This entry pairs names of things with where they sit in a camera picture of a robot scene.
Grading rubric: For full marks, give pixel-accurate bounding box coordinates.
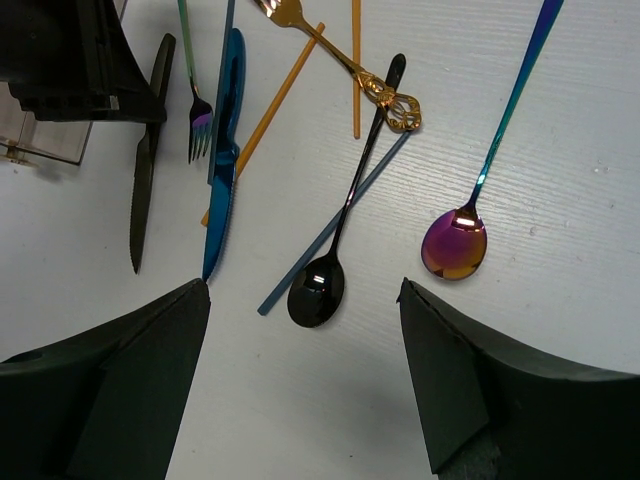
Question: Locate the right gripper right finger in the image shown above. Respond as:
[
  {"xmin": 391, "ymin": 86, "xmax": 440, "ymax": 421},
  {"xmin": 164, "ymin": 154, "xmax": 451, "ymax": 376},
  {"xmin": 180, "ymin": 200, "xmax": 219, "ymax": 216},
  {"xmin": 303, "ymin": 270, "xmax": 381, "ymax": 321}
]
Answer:
[{"xmin": 398, "ymin": 280, "xmax": 639, "ymax": 479}]

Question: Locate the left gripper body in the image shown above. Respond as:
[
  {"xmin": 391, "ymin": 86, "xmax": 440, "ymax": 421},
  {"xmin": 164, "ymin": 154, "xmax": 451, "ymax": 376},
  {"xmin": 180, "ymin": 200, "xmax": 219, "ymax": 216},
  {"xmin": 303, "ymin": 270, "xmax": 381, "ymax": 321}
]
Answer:
[{"xmin": 1, "ymin": 1, "xmax": 167, "ymax": 123}]

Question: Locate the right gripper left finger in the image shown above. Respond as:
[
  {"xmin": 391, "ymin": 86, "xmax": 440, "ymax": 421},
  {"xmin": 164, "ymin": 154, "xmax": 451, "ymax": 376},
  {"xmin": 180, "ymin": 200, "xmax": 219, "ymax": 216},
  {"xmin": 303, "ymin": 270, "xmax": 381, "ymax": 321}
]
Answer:
[{"xmin": 1, "ymin": 279, "xmax": 210, "ymax": 479}]

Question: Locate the black knife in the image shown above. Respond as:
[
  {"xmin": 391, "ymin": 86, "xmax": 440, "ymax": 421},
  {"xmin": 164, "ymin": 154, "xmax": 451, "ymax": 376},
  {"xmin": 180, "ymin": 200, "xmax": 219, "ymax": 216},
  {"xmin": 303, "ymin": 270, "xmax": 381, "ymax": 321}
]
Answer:
[{"xmin": 129, "ymin": 33, "xmax": 176, "ymax": 274}]

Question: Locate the rainbow spoon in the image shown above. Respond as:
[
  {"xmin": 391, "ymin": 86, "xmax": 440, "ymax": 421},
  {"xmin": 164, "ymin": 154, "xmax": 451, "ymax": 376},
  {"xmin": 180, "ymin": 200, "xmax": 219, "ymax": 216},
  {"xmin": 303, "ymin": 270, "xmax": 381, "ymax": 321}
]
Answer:
[{"xmin": 420, "ymin": 0, "xmax": 563, "ymax": 281}]

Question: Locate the blue knife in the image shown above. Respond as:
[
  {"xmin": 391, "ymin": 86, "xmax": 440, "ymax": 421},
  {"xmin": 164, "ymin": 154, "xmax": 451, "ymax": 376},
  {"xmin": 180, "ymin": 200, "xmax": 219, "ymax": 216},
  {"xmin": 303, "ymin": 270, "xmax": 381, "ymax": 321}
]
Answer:
[{"xmin": 202, "ymin": 28, "xmax": 246, "ymax": 281}]

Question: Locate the clear four-compartment container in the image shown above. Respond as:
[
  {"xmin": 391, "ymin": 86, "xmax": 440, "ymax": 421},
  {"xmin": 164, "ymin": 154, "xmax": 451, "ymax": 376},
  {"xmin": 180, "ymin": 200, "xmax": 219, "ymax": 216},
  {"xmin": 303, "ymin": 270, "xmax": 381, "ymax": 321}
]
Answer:
[{"xmin": 1, "ymin": 82, "xmax": 92, "ymax": 167}]

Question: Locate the rainbow fork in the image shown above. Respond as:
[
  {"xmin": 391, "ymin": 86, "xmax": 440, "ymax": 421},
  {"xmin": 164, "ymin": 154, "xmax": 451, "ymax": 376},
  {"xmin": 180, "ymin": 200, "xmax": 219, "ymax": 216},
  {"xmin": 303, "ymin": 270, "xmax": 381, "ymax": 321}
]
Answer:
[{"xmin": 177, "ymin": 0, "xmax": 213, "ymax": 163}]

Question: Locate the blue chopstick near fork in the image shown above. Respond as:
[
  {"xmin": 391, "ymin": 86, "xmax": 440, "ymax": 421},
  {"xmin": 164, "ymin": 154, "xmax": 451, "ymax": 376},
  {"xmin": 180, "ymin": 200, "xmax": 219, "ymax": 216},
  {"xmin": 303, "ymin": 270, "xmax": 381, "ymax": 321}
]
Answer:
[{"xmin": 207, "ymin": 0, "xmax": 236, "ymax": 185}]

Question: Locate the black spoon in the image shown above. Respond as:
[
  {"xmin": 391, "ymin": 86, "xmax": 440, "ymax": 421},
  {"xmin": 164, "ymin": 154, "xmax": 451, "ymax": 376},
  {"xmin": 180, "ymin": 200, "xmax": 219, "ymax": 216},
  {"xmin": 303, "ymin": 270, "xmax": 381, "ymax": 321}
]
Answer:
[{"xmin": 286, "ymin": 52, "xmax": 407, "ymax": 330}]

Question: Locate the orange chopstick long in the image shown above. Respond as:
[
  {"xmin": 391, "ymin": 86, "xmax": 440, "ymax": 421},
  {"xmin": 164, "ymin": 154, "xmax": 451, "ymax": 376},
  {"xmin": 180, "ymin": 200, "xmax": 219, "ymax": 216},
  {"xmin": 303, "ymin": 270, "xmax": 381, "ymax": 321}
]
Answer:
[{"xmin": 199, "ymin": 21, "xmax": 327, "ymax": 228}]

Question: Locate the orange chopstick short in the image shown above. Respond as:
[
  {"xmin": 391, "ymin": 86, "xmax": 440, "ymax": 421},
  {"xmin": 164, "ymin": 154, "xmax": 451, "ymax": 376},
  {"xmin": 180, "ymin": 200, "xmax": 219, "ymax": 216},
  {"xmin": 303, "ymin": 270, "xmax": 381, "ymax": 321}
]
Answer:
[{"xmin": 351, "ymin": 0, "xmax": 362, "ymax": 140}]

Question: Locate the gold ornate fork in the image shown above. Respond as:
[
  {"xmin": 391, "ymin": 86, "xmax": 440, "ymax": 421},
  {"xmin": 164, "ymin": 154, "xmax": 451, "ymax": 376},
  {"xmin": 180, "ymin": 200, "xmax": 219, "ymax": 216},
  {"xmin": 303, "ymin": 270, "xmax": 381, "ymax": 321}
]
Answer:
[{"xmin": 255, "ymin": 0, "xmax": 422, "ymax": 132}]

